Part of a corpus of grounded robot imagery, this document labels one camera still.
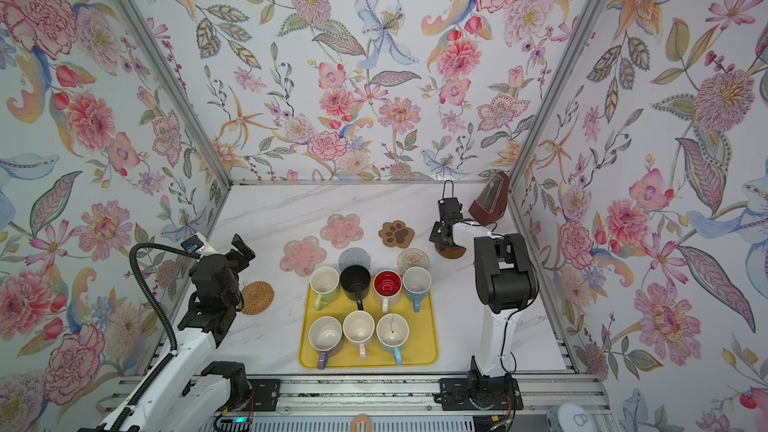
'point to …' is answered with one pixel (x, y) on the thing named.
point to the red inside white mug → (387, 284)
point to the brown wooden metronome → (490, 204)
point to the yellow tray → (420, 348)
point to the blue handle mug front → (392, 332)
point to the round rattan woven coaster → (257, 298)
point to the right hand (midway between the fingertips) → (442, 235)
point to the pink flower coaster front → (301, 257)
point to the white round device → (569, 417)
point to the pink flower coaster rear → (340, 230)
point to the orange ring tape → (361, 417)
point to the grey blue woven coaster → (354, 257)
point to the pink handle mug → (359, 328)
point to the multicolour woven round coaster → (411, 258)
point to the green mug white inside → (324, 282)
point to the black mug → (355, 281)
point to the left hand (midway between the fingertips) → (231, 242)
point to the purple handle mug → (324, 333)
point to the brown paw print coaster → (396, 233)
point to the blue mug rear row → (417, 283)
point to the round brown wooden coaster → (448, 251)
